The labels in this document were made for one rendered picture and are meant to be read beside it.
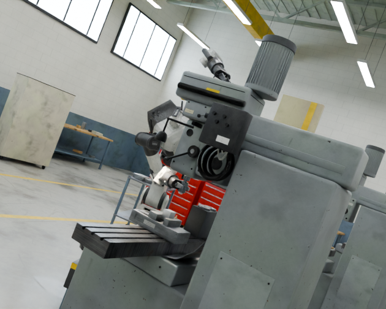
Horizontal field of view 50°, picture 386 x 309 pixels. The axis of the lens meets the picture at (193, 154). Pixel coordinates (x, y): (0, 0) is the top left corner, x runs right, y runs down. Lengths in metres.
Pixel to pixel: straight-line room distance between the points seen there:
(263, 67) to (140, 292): 1.41
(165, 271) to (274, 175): 0.80
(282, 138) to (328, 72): 10.03
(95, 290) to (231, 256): 0.94
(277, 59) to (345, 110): 9.43
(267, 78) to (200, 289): 1.16
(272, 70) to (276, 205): 0.76
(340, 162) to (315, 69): 10.24
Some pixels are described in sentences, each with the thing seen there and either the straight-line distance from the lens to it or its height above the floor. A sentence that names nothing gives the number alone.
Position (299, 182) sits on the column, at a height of 1.50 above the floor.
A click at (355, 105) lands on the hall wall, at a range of 11.72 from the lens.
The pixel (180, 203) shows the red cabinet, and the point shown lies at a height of 0.43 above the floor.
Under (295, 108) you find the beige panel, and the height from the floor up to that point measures 2.19.
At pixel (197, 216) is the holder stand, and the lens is 2.78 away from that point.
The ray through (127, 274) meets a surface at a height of 0.66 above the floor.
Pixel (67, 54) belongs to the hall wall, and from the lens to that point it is 11.31.
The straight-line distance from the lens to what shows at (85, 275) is 2.71.
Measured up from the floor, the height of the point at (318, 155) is 1.66.
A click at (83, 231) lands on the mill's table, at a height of 0.91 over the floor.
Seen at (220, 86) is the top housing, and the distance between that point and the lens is 2.37.
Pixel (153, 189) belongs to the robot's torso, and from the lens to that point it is 3.15.
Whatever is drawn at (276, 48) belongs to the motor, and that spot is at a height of 2.14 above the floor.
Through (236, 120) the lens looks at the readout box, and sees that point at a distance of 1.99.
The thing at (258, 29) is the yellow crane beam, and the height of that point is 4.84.
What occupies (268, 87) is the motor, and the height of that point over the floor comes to 1.93.
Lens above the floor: 1.47
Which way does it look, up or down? 1 degrees down
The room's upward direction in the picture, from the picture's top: 21 degrees clockwise
